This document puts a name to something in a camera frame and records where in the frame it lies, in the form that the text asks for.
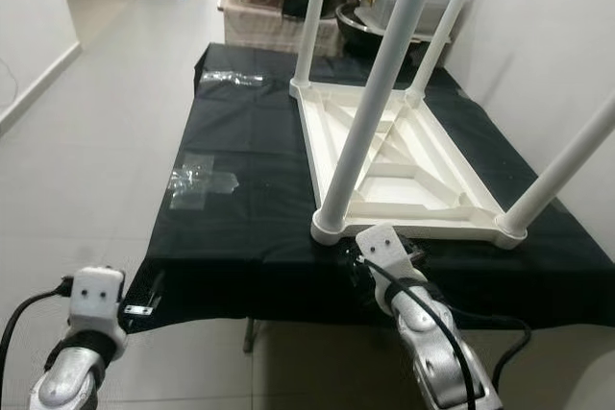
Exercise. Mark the clear tape strip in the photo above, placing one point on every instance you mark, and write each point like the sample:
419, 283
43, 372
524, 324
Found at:
233, 77
202, 181

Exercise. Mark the cream plastic table top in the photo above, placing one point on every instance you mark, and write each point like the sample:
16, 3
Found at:
418, 194

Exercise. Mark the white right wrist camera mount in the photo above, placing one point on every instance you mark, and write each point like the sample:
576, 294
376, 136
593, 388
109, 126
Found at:
389, 249

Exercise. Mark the black table cloth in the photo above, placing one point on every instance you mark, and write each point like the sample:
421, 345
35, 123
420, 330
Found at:
231, 256

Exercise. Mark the black wok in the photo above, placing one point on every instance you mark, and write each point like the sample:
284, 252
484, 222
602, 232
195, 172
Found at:
356, 37

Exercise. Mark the clear lidded plastic container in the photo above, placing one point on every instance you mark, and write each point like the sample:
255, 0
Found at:
384, 9

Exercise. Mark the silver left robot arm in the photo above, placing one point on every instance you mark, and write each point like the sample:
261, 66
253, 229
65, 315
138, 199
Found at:
72, 381

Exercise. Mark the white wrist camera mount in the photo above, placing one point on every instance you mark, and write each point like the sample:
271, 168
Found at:
389, 249
98, 300

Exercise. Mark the grey metal table leg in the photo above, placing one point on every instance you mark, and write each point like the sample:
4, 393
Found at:
250, 335

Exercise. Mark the patterned beige cloth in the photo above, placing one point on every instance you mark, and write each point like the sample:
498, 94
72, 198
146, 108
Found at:
264, 28

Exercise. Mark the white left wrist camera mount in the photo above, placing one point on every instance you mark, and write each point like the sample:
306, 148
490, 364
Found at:
98, 300

